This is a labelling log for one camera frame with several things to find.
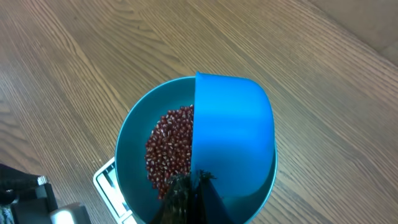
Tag blue plastic measuring scoop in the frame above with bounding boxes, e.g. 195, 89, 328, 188
191, 73, 275, 197

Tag red beans in bowl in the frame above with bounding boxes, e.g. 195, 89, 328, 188
144, 105, 194, 200

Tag white digital kitchen scale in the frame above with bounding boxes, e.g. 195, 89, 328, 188
93, 157, 137, 224

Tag teal metal bowl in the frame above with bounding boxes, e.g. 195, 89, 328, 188
115, 75, 277, 223

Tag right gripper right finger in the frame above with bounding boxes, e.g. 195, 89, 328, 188
195, 170, 233, 224

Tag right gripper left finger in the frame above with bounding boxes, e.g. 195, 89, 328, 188
149, 173, 192, 224

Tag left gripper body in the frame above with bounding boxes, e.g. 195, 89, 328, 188
1, 164, 91, 224

